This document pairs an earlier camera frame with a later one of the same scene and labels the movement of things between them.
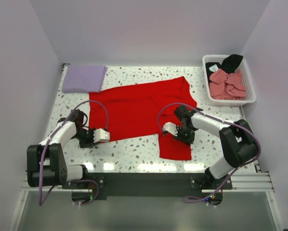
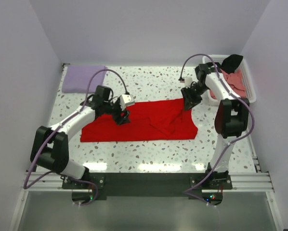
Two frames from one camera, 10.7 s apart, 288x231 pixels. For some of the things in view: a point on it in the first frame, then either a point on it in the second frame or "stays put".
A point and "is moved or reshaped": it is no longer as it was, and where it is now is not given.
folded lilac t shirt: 83,78 stays put
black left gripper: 90,144 → 121,120
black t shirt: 229,66 stays put
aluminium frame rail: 249,182 stays put
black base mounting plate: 210,192 stays put
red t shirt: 125,113 is moved or reshaped
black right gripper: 189,141 → 189,101
